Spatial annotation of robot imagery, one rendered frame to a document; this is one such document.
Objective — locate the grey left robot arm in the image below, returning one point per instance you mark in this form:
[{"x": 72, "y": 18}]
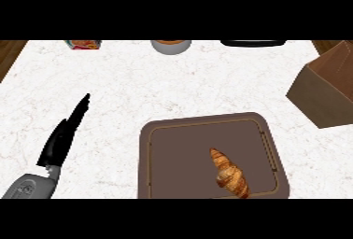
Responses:
[{"x": 31, "y": 186}]

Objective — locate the brown cardboard box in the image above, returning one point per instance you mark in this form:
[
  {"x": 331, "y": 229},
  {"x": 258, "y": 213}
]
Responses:
[{"x": 326, "y": 90}]

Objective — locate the grey cup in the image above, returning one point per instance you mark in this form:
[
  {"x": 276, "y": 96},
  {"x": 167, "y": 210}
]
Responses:
[{"x": 170, "y": 46}]

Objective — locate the red and green package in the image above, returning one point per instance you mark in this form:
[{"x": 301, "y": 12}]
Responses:
[{"x": 83, "y": 44}]

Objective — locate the black flat appliance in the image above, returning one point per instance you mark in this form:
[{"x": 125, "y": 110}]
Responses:
[{"x": 252, "y": 43}]

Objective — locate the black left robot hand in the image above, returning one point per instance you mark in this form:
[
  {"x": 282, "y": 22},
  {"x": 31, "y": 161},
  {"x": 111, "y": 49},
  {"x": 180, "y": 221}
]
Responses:
[{"x": 59, "y": 141}]

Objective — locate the brown tray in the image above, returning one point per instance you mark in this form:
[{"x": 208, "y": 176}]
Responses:
[{"x": 192, "y": 155}]

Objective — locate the golden brown croissant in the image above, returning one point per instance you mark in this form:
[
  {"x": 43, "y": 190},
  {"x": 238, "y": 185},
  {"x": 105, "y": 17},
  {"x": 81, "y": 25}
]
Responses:
[{"x": 230, "y": 175}]

